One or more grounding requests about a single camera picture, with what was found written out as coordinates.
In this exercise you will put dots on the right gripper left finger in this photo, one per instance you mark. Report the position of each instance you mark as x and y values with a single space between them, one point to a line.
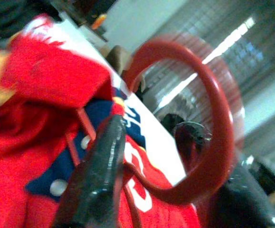
97 178

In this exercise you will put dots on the red plastic hanger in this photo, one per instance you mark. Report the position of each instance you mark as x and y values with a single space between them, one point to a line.
228 142

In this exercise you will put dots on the red polo shirt navy collar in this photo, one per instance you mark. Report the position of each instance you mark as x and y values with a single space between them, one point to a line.
32 83

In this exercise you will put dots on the orange bottle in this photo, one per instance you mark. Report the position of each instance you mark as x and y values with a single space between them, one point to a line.
99 20

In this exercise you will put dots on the brown chair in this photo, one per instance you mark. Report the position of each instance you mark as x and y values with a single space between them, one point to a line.
118 57

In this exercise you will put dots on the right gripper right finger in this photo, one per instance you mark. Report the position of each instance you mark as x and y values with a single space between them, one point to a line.
234 202

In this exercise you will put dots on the white table black legs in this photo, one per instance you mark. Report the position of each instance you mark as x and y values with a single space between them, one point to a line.
165 152

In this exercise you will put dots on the grey curtain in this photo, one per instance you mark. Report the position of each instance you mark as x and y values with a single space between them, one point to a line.
211 23

